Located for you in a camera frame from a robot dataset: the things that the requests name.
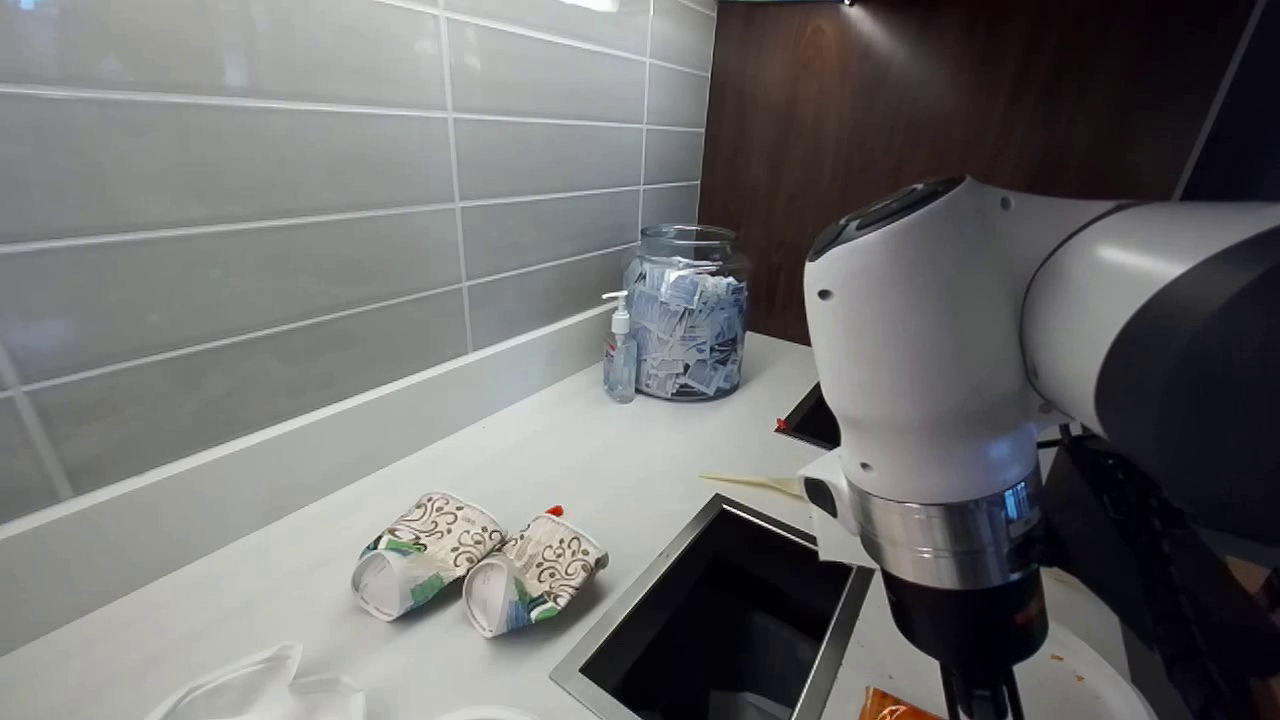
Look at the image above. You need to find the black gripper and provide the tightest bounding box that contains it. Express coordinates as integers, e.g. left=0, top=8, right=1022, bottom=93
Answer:
left=885, top=571, right=1050, bottom=720

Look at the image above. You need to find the orange snack packet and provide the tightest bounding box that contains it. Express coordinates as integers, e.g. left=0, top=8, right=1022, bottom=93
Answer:
left=854, top=683, right=945, bottom=720

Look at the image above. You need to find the white paper napkin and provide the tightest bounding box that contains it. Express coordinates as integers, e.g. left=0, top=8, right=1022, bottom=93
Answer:
left=809, top=515, right=871, bottom=571

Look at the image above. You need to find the small pale wooden spoon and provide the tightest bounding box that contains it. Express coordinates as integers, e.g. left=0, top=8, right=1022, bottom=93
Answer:
left=698, top=466, right=813, bottom=505

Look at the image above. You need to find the glass jar of blue packets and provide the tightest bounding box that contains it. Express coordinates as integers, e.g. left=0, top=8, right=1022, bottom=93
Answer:
left=621, top=221, right=752, bottom=403

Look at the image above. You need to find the small clear pump bottle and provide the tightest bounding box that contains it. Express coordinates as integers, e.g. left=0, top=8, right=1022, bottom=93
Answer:
left=599, top=287, right=642, bottom=408

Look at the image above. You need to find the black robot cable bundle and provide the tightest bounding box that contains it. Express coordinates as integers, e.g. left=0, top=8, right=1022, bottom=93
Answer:
left=1042, top=423, right=1280, bottom=720

